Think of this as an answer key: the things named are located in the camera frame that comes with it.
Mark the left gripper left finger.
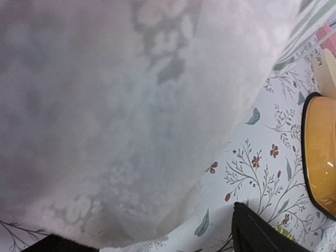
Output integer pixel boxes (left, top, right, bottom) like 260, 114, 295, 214
26, 235, 99, 252

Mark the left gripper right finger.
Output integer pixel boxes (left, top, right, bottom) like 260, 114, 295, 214
232, 202, 307, 252

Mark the striped green white pet tent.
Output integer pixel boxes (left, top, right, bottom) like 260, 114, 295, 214
1, 1, 335, 251

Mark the cream ceramic pet bowl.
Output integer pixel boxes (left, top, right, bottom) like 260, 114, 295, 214
312, 49, 335, 100

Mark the woven bamboo tray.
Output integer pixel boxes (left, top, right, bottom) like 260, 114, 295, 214
273, 226, 296, 242

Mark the yellow double bowl holder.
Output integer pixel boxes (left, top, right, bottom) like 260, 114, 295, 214
301, 92, 335, 221

